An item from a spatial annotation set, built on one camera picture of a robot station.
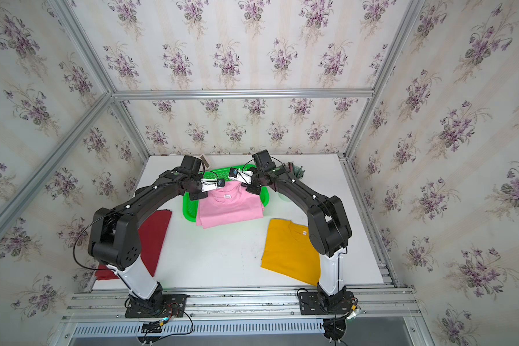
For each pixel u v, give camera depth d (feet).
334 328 2.33
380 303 2.47
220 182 2.64
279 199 3.33
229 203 2.89
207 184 2.63
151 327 2.35
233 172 2.51
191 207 2.89
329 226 1.62
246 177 2.55
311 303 2.39
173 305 2.39
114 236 1.68
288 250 2.82
